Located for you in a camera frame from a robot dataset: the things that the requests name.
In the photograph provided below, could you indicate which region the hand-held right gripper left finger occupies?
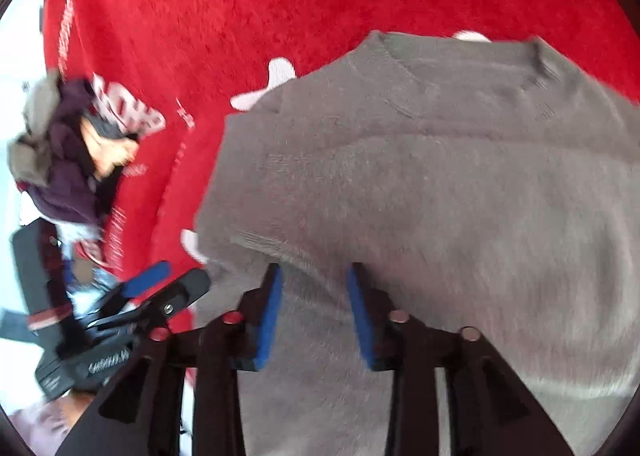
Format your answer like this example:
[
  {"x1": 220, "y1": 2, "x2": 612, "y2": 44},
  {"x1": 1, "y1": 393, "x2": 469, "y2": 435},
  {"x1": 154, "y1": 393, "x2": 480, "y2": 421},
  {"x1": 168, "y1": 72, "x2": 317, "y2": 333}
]
[{"x1": 55, "y1": 263, "x2": 283, "y2": 456}]

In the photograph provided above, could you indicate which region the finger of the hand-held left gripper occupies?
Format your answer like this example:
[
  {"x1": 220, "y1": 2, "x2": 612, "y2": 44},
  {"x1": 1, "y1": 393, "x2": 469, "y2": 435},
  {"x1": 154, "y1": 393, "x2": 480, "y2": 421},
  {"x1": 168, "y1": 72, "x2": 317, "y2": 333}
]
[
  {"x1": 92, "y1": 261, "x2": 171, "y2": 321},
  {"x1": 87, "y1": 268, "x2": 211, "y2": 333}
]

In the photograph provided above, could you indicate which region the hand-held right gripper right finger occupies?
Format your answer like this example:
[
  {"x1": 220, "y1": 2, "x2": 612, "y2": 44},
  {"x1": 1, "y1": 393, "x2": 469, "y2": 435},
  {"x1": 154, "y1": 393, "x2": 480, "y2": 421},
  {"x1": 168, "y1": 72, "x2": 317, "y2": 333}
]
[{"x1": 346, "y1": 263, "x2": 576, "y2": 456}]

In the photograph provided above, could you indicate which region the grey knit sweater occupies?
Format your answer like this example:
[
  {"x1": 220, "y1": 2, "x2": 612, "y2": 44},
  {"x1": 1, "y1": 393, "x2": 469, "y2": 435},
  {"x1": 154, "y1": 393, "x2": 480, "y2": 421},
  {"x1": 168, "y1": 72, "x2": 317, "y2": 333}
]
[{"x1": 194, "y1": 30, "x2": 640, "y2": 456}]

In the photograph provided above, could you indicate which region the person's left forearm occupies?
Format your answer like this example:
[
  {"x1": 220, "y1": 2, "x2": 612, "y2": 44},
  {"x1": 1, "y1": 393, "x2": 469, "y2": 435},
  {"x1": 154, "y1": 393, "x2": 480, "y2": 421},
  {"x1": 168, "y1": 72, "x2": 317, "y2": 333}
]
[{"x1": 10, "y1": 391, "x2": 97, "y2": 455}]

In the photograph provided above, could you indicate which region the pile of mixed clothes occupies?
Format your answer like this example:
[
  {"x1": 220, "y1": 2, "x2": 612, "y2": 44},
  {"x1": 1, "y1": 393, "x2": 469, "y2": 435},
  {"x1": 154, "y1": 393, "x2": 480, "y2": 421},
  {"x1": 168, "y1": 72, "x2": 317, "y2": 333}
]
[{"x1": 22, "y1": 78, "x2": 126, "y2": 227}]

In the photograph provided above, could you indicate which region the beige grey garment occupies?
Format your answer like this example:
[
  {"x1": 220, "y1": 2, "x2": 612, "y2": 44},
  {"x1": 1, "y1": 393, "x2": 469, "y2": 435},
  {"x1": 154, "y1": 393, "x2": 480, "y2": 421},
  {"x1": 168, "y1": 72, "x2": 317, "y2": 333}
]
[{"x1": 7, "y1": 70, "x2": 63, "y2": 187}]

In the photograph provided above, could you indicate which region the tan cloth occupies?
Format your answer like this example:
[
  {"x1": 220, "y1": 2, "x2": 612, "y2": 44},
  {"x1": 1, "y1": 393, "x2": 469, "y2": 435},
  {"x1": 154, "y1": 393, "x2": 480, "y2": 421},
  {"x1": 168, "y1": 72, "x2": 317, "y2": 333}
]
[{"x1": 82, "y1": 123, "x2": 140, "y2": 179}]

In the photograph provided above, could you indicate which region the red printed blanket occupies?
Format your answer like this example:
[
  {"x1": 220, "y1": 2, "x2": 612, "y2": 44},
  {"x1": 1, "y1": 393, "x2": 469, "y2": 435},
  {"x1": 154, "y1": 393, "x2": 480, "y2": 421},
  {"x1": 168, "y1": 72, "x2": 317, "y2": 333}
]
[{"x1": 30, "y1": 0, "x2": 640, "y2": 437}]

